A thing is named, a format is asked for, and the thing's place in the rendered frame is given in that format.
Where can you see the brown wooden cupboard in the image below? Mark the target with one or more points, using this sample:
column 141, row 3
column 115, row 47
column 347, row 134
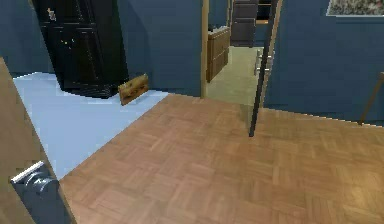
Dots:
column 217, row 53

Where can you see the black open room door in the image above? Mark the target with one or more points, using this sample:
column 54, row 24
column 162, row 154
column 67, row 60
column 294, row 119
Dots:
column 263, row 66

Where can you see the dark grey chest of drawers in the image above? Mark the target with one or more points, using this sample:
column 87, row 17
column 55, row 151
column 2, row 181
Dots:
column 244, row 23

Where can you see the brown wooden room door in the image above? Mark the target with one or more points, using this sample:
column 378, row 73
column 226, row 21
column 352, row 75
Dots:
column 18, row 140

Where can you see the framed wall picture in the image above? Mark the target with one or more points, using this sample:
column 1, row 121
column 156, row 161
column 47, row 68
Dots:
column 355, row 7

